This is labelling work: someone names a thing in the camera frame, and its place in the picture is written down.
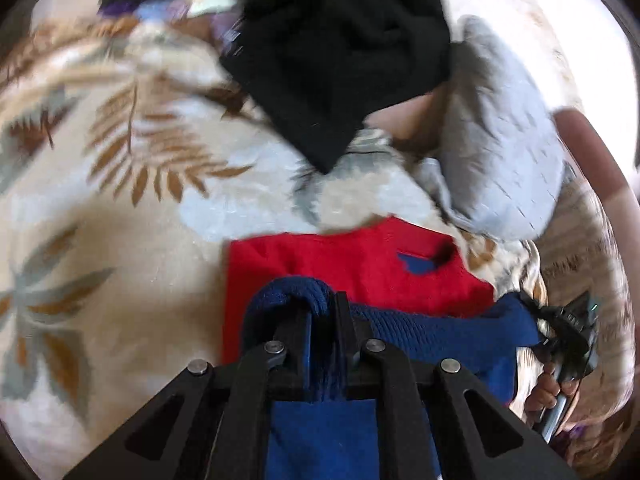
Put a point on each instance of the large black garment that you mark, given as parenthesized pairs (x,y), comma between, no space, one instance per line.
(340,50)

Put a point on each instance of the pink pillow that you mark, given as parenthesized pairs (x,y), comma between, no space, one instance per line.
(405,115)

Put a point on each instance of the red sweater with navy trim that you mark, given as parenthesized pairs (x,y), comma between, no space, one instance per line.
(360,260)

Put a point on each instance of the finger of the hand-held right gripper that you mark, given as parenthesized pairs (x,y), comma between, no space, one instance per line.
(536,306)

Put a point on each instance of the grey quilted pillow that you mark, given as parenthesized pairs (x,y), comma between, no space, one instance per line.
(500,135)

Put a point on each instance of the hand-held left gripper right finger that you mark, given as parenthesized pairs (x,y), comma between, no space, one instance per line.
(351,331)

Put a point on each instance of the beige leaf-patterned blanket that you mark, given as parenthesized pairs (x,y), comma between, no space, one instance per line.
(125,210)

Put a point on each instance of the pinkish brown bolster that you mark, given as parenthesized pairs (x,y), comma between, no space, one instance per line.
(595,155)

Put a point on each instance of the person's right hand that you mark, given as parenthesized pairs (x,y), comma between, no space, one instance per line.
(545,392)

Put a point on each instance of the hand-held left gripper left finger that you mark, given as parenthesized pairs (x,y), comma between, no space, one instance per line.
(292,331)

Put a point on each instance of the purple patterned cloth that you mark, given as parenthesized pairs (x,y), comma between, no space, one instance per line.
(200,15)

